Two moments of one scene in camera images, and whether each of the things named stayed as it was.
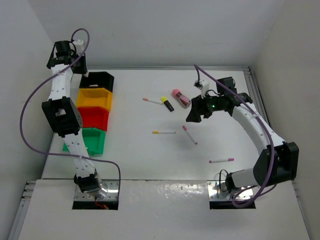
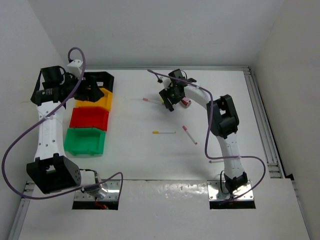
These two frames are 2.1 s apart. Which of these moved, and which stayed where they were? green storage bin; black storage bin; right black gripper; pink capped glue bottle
Moved: right black gripper
Stayed: pink capped glue bottle; black storage bin; green storage bin
